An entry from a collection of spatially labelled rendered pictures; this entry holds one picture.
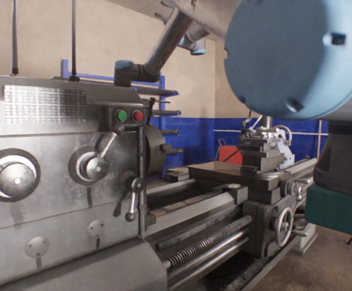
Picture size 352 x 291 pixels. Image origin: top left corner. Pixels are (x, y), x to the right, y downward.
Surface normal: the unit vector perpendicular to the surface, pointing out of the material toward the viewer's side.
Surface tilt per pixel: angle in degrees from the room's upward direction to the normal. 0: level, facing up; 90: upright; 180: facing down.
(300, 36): 93
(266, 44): 93
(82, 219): 90
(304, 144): 90
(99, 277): 32
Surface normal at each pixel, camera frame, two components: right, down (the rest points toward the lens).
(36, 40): 0.69, 0.07
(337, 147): -0.93, -0.33
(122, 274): 0.37, -0.81
